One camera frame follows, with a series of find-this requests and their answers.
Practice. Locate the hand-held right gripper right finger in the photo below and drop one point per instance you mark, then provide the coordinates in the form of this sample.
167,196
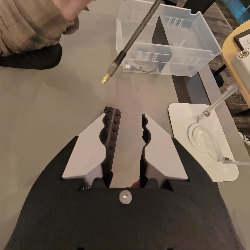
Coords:
166,156

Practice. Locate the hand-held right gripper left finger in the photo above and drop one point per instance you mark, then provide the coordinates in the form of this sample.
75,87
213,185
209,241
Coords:
84,156

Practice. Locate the black seven-port usb hub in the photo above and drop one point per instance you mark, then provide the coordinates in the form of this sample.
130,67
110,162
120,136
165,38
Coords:
114,127

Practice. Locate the clear acrylic box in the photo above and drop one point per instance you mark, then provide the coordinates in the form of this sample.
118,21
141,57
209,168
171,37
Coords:
195,58

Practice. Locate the person's left forearm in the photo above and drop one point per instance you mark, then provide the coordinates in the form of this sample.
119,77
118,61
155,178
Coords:
23,25

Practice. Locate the person's left hand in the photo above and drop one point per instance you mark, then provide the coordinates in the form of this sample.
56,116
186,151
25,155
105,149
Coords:
78,5

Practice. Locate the white book stand wooden board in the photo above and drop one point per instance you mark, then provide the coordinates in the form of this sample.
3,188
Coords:
181,121

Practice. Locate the white power strip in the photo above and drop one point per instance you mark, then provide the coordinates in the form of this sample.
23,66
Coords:
245,138

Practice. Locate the printed instruction sheet pad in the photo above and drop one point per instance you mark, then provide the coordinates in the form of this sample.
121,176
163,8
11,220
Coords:
244,62

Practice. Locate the black office chair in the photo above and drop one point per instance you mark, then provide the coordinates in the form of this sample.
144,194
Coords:
199,5

